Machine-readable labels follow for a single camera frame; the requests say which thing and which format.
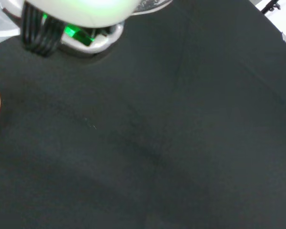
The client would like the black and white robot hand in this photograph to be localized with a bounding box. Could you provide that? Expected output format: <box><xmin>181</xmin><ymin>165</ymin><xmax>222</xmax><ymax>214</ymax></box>
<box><xmin>1</xmin><ymin>0</ymin><xmax>174</xmax><ymax>58</ymax></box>

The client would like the black tripod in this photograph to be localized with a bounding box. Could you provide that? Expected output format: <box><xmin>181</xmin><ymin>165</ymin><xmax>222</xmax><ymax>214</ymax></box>
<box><xmin>261</xmin><ymin>0</ymin><xmax>282</xmax><ymax>15</ymax></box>

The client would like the black bench cloth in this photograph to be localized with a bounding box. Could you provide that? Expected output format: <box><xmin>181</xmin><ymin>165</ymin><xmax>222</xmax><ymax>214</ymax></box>
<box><xmin>0</xmin><ymin>0</ymin><xmax>286</xmax><ymax>229</ymax></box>

